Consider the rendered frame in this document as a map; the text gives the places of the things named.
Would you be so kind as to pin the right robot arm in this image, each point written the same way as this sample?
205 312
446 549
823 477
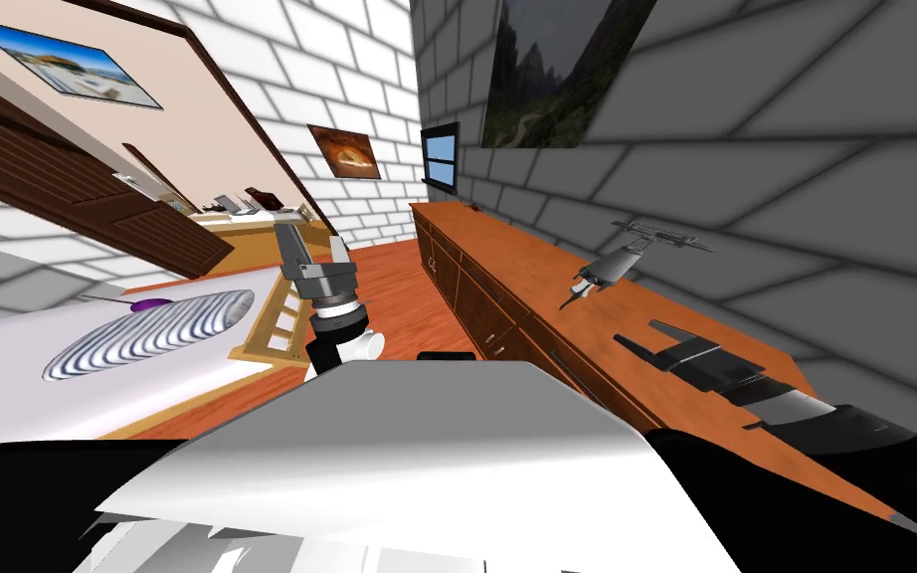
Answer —
864 434

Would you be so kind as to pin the light wooden desk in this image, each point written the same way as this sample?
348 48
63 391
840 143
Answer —
256 239

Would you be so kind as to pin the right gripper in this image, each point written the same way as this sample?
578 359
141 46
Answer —
709 364

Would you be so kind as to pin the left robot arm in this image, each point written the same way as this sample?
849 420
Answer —
337 338

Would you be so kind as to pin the blue sky landscape picture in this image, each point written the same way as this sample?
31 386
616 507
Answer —
61 64

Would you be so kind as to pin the dark mountain landscape picture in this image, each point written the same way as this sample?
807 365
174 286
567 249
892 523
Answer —
562 72

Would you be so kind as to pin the dark brown wooden door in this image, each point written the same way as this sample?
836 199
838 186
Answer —
69 187

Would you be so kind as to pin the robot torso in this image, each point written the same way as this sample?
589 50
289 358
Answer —
427 446

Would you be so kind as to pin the black framed window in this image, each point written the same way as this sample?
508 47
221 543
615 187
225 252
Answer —
440 157

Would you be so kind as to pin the long orange wooden sideboard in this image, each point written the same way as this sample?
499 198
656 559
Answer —
538 270

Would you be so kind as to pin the orange cave picture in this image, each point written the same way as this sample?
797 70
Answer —
345 153

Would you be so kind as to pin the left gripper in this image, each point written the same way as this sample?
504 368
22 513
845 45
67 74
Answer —
327 280

